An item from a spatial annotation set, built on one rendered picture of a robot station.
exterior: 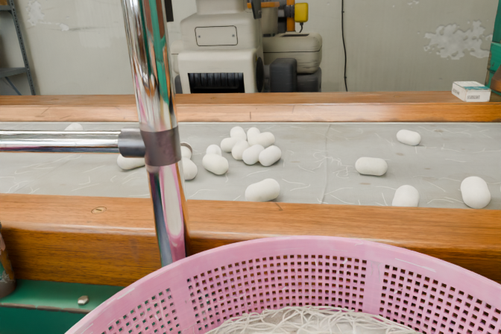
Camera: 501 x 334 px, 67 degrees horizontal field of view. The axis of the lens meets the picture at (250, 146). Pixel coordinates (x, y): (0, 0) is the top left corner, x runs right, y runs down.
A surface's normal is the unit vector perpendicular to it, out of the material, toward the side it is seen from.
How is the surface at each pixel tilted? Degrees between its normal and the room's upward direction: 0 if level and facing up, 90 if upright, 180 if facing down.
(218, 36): 98
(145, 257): 90
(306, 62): 90
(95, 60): 90
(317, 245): 75
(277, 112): 45
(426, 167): 0
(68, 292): 0
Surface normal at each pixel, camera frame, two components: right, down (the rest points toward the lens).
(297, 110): -0.14, -0.42
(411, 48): -0.22, 0.34
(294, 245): 0.02, 0.08
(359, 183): -0.04, -0.94
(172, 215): 0.32, 0.32
